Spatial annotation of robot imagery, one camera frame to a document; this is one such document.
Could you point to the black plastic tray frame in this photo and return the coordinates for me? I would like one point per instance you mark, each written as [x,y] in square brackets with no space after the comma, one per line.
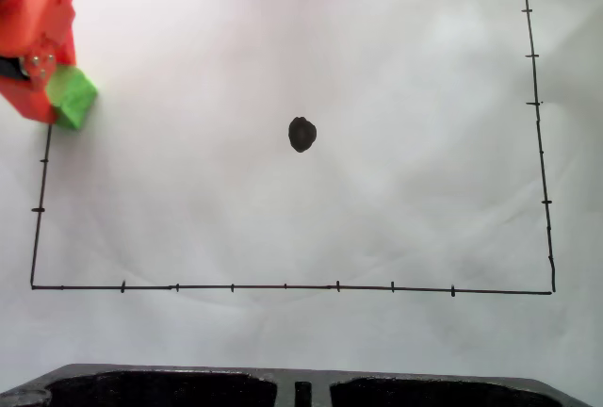
[165,388]

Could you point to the white paper sheet drawn rectangle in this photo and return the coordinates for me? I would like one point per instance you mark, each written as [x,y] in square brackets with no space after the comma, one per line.
[330,214]

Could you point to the black dot mark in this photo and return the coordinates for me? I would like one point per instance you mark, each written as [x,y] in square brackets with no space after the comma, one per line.
[301,134]

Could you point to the green textured foam cube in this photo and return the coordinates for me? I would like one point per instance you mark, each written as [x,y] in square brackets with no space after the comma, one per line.
[75,96]

